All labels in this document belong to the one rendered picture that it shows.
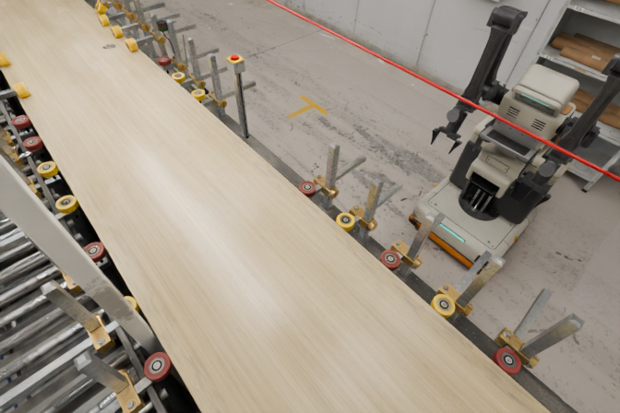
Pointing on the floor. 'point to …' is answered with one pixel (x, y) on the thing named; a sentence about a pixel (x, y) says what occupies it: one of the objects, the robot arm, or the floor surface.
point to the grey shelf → (610, 14)
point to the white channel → (72, 259)
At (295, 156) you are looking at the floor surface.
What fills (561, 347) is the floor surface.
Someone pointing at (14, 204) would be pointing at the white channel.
